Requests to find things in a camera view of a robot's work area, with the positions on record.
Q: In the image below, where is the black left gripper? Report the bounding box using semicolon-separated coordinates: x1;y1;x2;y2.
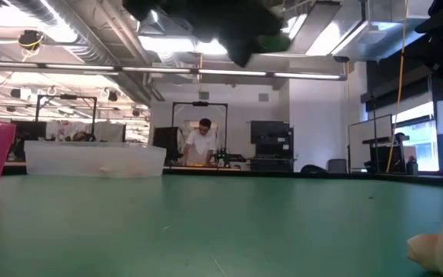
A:
121;0;292;68

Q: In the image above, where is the long ceiling light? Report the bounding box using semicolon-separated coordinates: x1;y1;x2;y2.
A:
0;60;348;82

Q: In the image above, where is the person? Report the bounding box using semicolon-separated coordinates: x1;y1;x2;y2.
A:
181;118;218;167

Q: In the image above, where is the black equipment rack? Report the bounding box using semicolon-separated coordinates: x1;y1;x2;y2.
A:
250;120;295;172

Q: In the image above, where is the black monitor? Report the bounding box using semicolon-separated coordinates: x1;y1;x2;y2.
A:
152;125;180;162
12;120;48;142

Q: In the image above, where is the background work table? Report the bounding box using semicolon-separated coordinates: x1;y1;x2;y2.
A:
162;164;241;173

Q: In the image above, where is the black bag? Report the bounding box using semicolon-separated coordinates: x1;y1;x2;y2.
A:
300;164;328;175

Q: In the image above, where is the whiteboard on stand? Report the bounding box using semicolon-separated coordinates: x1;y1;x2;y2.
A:
347;113;395;172

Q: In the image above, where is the grey chair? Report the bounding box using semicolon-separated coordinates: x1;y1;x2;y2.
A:
327;158;348;175

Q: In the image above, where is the clear plastic bin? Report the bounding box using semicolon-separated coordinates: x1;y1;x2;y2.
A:
24;140;168;179

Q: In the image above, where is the green table mat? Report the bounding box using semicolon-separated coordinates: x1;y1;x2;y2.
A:
0;175;443;277

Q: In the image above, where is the black gantry frame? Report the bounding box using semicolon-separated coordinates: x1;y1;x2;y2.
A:
171;101;229;166
35;94;98;142

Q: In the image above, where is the black ceiling cable reel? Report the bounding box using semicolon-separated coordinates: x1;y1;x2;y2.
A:
17;29;45;51

